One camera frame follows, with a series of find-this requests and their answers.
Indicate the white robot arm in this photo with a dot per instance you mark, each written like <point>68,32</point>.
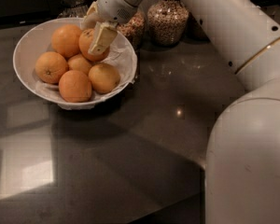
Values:
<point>217,109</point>

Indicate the white bowl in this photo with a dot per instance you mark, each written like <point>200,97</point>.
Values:
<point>23,61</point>

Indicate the white paper bowl liner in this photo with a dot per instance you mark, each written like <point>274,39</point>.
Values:
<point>121,55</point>

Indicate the orange bottom front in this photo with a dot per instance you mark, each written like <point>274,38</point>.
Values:
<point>75,87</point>

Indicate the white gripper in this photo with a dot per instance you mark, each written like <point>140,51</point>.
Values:
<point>113,4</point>

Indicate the orange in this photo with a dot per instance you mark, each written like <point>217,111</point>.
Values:
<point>65,39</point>
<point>50,66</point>
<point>75,87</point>
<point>104,77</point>
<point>80,63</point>
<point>84,42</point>

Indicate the leftmost glass jar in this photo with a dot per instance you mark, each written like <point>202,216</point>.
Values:
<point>73,0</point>

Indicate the glass grain jar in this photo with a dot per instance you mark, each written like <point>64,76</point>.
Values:
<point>194,30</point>
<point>167,21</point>

